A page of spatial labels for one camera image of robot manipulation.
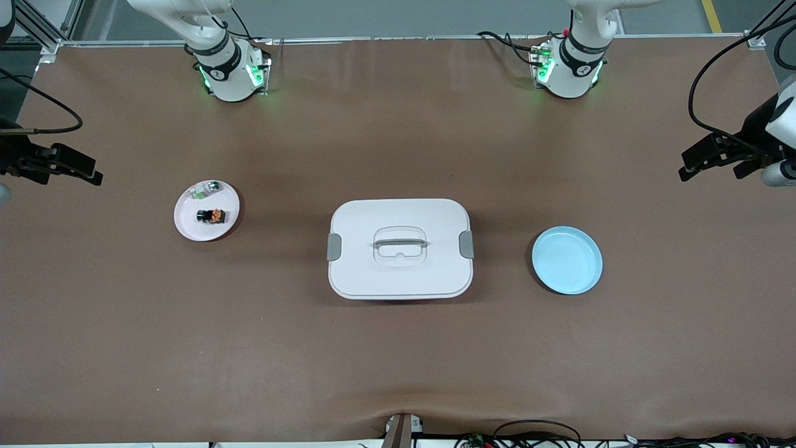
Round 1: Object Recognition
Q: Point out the black cable bundle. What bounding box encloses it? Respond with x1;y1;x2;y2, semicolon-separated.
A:
454;420;796;448

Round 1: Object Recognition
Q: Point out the brown table cover mat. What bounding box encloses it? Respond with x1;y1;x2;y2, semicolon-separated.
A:
0;37;796;444

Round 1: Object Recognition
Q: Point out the pink round plate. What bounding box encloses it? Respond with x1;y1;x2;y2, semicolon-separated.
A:
174;180;241;242

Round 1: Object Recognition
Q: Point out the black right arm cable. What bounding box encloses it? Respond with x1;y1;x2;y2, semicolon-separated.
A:
0;67;83;135

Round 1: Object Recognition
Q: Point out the light blue round plate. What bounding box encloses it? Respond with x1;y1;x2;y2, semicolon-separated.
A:
532;226;603;295

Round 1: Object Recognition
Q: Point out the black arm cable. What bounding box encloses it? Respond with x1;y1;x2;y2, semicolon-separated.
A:
0;67;83;135
688;14;796;157

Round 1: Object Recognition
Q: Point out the aluminium table frame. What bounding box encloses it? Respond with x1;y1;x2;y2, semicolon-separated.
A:
12;0;796;66

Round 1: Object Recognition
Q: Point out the white lidded storage box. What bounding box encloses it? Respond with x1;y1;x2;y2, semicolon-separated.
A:
327;198;474;301

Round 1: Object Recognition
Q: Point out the black left base cable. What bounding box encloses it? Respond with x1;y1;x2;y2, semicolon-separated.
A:
477;30;548;66

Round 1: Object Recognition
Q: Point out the black right base cable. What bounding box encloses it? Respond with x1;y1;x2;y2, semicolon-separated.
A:
208;0;265;43

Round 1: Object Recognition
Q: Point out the black base cable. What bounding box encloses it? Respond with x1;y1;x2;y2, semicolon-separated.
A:
477;30;548;66
208;0;265;43

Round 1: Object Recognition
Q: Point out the brown and grey edge bracket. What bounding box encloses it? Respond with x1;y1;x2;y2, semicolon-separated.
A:
381;413;425;448

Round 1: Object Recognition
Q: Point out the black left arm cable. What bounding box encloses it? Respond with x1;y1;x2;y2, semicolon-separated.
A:
688;14;796;157

